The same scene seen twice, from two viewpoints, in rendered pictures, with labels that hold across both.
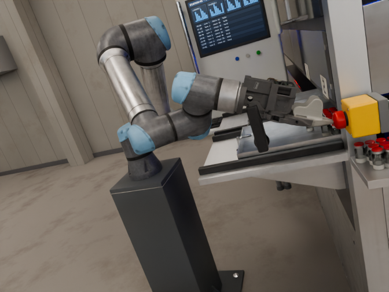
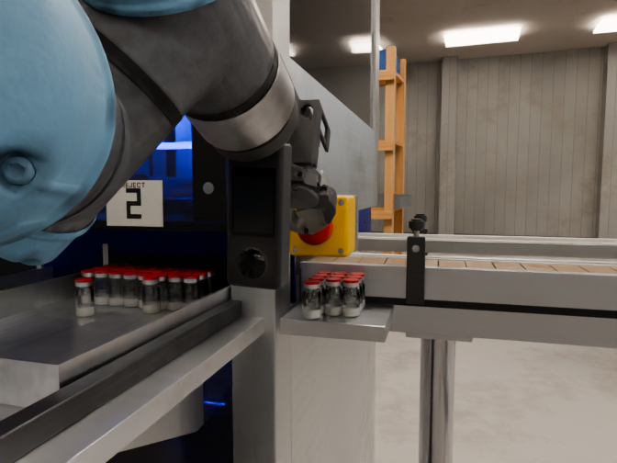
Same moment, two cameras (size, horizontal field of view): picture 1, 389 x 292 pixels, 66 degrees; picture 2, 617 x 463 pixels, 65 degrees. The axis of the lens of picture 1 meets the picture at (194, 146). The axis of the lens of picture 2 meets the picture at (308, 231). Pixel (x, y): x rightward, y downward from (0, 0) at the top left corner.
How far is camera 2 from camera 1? 0.71 m
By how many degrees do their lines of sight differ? 90
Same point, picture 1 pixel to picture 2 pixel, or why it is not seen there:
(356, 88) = not seen: hidden behind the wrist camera
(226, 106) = (278, 110)
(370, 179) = (380, 324)
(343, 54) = not seen: hidden behind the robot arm
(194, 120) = (144, 131)
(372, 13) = (293, 74)
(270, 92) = (317, 118)
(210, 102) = (262, 72)
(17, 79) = not seen: outside the picture
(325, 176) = (183, 404)
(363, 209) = (280, 434)
